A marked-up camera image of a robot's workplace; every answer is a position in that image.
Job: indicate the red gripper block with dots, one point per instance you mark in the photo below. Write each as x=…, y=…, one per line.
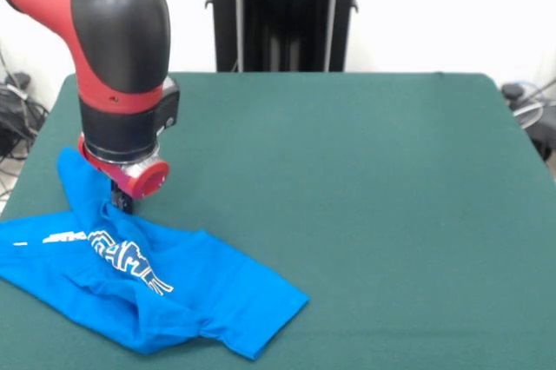
x=143, y=179

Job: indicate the blue laundry item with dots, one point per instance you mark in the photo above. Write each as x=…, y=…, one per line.
x=217, y=292

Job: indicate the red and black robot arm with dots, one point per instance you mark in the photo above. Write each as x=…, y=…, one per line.
x=108, y=40

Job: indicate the dark green table cloth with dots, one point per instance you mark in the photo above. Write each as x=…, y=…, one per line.
x=391, y=213

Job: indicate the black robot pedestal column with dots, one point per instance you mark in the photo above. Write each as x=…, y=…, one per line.
x=282, y=18

